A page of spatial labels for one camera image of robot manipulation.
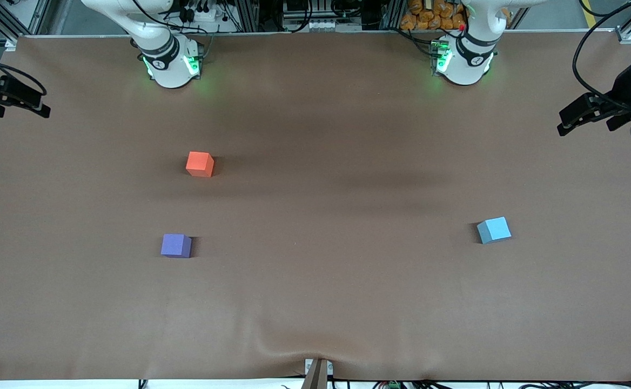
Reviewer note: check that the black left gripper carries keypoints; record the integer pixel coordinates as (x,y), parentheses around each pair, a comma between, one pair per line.
(624,86)

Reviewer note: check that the light blue foam block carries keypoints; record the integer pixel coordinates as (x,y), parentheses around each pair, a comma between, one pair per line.
(494,230)

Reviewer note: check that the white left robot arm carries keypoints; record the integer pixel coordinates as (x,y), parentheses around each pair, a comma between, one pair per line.
(464,65)

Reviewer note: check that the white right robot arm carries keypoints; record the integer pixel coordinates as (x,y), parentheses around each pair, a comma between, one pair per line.
(169,70)

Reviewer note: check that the orange foam block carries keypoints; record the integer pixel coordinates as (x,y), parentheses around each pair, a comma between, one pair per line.
(199,163)

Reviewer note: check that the purple foam block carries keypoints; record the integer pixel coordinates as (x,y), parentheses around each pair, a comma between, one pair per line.
(175,245)

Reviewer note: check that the orange net bag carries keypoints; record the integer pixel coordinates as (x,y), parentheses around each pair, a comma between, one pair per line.
(423,16)

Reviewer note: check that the white power strip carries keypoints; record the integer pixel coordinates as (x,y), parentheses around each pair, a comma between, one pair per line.
(207,15)

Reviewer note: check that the aluminium rack with electronics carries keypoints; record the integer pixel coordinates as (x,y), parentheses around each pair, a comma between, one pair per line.
(321,16)

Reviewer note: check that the brown table mat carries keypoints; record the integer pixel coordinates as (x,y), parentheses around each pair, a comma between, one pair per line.
(321,243)

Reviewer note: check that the green terminal connector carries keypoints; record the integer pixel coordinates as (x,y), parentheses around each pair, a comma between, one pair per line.
(394,385)

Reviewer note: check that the aluminium camera mount post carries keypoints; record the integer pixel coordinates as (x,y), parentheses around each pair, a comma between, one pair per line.
(318,378)

